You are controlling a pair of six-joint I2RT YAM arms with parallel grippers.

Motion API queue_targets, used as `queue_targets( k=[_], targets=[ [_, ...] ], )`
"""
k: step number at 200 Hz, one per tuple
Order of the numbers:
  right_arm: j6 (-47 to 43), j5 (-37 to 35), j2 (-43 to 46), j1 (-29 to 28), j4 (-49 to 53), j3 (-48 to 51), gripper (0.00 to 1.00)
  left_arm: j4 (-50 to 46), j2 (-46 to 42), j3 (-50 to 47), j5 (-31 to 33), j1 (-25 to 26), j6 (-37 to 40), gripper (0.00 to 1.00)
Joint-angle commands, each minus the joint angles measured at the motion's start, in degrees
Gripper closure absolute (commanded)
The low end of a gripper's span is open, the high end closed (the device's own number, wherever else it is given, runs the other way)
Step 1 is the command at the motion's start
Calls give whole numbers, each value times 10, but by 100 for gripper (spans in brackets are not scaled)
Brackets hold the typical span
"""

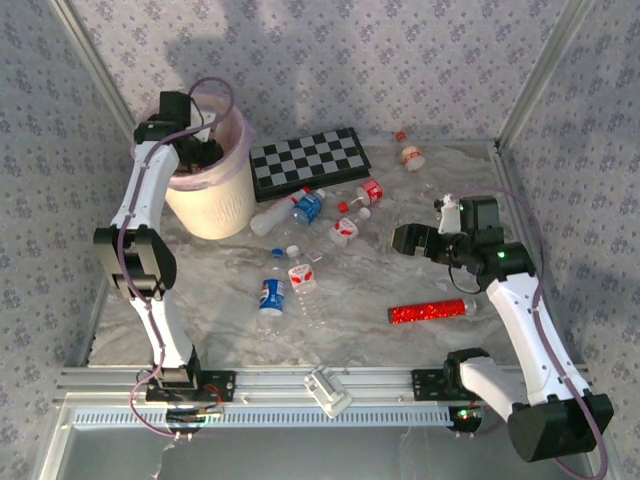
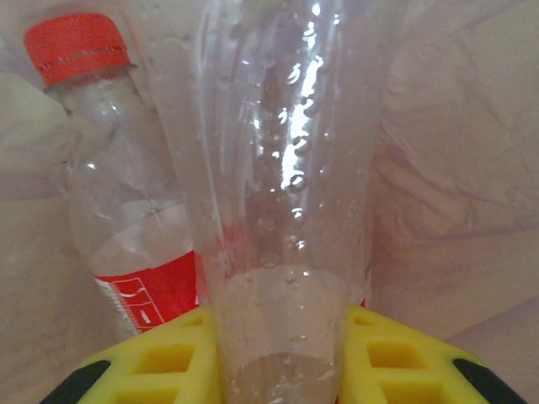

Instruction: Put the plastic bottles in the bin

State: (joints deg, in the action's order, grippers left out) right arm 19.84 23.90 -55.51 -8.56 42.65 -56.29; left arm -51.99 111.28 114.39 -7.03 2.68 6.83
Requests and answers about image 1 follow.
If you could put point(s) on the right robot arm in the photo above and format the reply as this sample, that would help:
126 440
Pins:
525 325

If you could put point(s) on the aluminium frame post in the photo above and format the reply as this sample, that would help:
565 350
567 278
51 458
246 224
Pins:
541 75
87 52

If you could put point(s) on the blue label clear bottle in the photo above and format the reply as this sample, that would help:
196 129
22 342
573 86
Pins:
307 207

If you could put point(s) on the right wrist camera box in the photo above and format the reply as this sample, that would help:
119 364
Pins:
449 215

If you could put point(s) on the white camera mount clamp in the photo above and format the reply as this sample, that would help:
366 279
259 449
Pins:
327 392

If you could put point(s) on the red-capped pale-label clear bottle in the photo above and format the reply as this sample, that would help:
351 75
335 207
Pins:
411 155

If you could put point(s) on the red glitter tube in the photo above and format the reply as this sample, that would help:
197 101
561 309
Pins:
430 311

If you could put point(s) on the aluminium side rail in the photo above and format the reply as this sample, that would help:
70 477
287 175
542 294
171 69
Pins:
508 165
92 330

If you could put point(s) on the blue-capped Pepsi bottle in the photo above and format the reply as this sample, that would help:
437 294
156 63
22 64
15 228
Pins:
272 295

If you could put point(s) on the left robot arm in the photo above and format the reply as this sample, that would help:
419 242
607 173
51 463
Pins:
145 185

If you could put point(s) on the grey metal tray panel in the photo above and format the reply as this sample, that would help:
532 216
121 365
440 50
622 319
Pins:
320 455

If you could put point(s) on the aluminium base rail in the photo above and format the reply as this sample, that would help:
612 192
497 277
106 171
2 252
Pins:
280 385

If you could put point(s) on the black grey chessboard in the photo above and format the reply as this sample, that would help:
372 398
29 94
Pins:
310 162

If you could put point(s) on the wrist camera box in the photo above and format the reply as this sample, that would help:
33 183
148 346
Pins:
206 127
449 215

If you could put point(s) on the red-capped red-label clear bottle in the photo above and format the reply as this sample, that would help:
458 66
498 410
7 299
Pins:
371 192

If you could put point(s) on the white opaque bottle red cap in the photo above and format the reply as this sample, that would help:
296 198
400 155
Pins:
272 215

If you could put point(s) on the black controller board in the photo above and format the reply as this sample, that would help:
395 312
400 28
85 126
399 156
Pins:
187 419
465 419

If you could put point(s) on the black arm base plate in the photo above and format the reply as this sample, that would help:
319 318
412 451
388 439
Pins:
425 385
225 385

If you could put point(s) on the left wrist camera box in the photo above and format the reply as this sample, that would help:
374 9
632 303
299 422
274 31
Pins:
206 127

